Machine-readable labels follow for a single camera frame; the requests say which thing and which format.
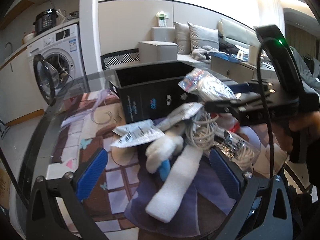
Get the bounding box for bagged adidas socks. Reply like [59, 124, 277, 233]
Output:
[214, 128, 260, 171]

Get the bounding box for clear bag white cloth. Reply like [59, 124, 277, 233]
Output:
[178, 68, 236, 102]

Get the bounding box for white cable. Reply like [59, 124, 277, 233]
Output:
[183, 109, 227, 151]

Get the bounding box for white foil sachet packet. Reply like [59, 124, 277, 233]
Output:
[111, 119, 165, 148]

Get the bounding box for white plush toy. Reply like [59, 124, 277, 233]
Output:
[145, 121, 186, 182]

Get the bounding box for white foam block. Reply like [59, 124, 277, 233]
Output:
[145, 145, 203, 223]

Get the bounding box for black cardboard box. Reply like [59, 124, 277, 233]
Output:
[109, 61, 198, 124]

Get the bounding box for person's right hand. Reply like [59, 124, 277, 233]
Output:
[272, 112, 319, 152]

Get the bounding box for beige low cabinet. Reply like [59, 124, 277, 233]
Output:
[209, 52, 257, 83]

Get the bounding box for red white plastic bag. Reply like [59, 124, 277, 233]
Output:
[210, 113, 240, 132]

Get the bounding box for black jacket on sofa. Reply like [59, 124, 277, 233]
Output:
[218, 31, 239, 55]

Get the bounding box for beige sofa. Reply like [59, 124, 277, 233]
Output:
[138, 18, 260, 63]

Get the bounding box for anime print desk mat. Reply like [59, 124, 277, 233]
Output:
[46, 89, 288, 233]

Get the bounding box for grey crumpled cloth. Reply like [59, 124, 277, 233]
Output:
[191, 46, 219, 61]

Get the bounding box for grey cushion right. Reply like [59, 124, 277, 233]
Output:
[188, 22, 219, 51]

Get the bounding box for grey cushion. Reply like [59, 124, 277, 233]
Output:
[174, 22, 191, 54]
[188, 22, 219, 51]

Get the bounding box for grey cushion left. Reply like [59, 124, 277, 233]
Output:
[174, 22, 191, 54]

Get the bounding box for black patterned chair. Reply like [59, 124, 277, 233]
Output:
[101, 48, 140, 70]

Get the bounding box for white washing machine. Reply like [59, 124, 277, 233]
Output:
[27, 24, 86, 109]

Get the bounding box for white bowl on counter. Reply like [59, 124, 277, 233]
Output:
[22, 32, 36, 44]

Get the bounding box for kitchen faucet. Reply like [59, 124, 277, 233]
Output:
[5, 42, 13, 56]

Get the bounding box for black pressure cooker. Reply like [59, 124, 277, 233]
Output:
[33, 9, 58, 36]

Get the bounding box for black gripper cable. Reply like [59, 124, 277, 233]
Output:
[256, 36, 286, 181]

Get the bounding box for green white wall panel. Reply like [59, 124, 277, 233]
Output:
[156, 11, 167, 27]

